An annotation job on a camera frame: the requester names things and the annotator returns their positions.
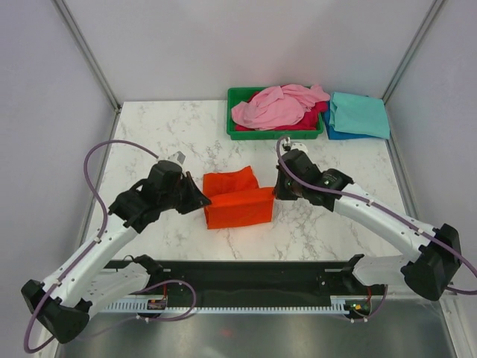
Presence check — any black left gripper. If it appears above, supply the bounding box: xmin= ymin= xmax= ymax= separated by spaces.
xmin=159 ymin=172 xmax=211 ymax=215

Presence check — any orange t shirt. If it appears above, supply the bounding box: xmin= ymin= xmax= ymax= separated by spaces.
xmin=203 ymin=166 xmax=274 ymax=230

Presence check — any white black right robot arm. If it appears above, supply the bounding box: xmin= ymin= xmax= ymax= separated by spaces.
xmin=274 ymin=145 xmax=461 ymax=301

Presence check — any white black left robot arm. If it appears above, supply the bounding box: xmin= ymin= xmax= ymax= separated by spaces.
xmin=21 ymin=152 xmax=211 ymax=344

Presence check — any blue folded t shirt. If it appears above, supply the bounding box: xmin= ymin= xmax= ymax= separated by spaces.
xmin=322 ymin=99 xmax=388 ymax=142

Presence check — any pink t shirt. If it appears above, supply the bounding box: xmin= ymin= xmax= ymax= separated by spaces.
xmin=231 ymin=84 xmax=331 ymax=131

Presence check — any teal folded t shirt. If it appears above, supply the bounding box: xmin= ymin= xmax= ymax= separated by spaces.
xmin=329 ymin=91 xmax=391 ymax=140

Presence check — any green plastic bin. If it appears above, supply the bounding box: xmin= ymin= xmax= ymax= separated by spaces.
xmin=227 ymin=84 xmax=330 ymax=140

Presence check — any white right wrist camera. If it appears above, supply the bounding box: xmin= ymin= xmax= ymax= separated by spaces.
xmin=280 ymin=138 xmax=309 ymax=155

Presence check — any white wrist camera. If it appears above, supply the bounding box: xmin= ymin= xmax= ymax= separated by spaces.
xmin=280 ymin=138 xmax=309 ymax=155
xmin=167 ymin=151 xmax=186 ymax=166

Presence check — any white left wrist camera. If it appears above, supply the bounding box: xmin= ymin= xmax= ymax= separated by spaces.
xmin=167 ymin=151 xmax=186 ymax=166

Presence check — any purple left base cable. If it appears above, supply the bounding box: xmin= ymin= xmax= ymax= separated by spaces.
xmin=78 ymin=281 xmax=198 ymax=339

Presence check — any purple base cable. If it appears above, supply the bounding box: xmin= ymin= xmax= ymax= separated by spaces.
xmin=78 ymin=281 xmax=198 ymax=339
xmin=337 ymin=285 xmax=388 ymax=324

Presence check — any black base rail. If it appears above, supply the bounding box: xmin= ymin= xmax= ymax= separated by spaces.
xmin=133 ymin=255 xmax=385 ymax=307

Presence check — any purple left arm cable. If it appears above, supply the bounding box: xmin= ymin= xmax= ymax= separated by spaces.
xmin=22 ymin=139 xmax=161 ymax=354

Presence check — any white slotted cable duct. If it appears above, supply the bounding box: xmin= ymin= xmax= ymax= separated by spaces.
xmin=101 ymin=295 xmax=371 ymax=315

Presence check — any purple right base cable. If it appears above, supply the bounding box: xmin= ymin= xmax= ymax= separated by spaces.
xmin=337 ymin=285 xmax=388 ymax=324

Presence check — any left aluminium frame post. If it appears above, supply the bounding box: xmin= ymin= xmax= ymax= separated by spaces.
xmin=51 ymin=0 xmax=121 ymax=113

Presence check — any aluminium frame post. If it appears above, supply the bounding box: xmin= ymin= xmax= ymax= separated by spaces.
xmin=382 ymin=0 xmax=447 ymax=104
xmin=51 ymin=0 xmax=121 ymax=113

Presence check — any right aluminium frame post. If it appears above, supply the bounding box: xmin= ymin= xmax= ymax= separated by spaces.
xmin=382 ymin=0 xmax=447 ymax=104

